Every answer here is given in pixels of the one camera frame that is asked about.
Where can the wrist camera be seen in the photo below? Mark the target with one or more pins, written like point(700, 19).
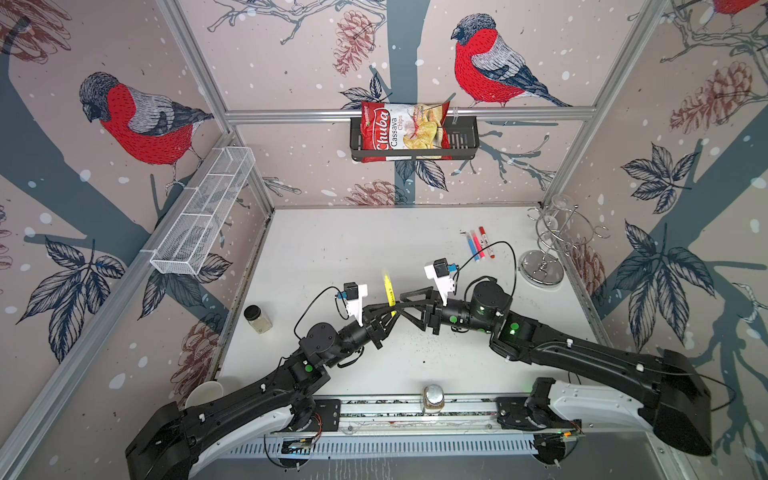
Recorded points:
point(442, 273)
point(352, 296)

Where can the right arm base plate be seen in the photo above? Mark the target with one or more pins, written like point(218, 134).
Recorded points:
point(530, 415)

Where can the black wire basket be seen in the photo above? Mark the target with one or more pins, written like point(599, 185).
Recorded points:
point(461, 132)

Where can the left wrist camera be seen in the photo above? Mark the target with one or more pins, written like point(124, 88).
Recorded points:
point(352, 296)

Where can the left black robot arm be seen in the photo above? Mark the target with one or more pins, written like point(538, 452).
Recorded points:
point(174, 440)

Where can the small jar black lid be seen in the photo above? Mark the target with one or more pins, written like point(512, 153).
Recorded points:
point(257, 319)

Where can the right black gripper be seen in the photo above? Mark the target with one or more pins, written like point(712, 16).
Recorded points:
point(428, 321)

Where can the white mesh wall shelf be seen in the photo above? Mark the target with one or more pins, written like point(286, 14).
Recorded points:
point(195, 229)

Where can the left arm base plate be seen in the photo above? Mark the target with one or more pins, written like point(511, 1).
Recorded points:
point(325, 417)

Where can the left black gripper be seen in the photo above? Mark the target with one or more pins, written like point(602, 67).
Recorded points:
point(377, 330)

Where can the yellow pen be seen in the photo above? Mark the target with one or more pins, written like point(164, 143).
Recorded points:
point(391, 298)

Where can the blue pen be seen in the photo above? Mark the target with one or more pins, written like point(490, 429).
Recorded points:
point(472, 245)

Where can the white marker pen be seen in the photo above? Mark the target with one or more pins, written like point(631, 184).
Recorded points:
point(488, 248)

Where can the pink pen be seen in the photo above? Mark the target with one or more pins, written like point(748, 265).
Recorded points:
point(477, 245)

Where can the red cassava chips bag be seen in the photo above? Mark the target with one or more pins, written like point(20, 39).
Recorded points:
point(390, 127)

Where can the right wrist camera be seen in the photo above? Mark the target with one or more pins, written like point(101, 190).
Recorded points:
point(442, 273)

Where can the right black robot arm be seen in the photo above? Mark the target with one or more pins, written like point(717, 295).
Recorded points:
point(674, 400)

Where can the chrome spiral glass holder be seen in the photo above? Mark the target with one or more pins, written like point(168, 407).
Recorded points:
point(561, 230)

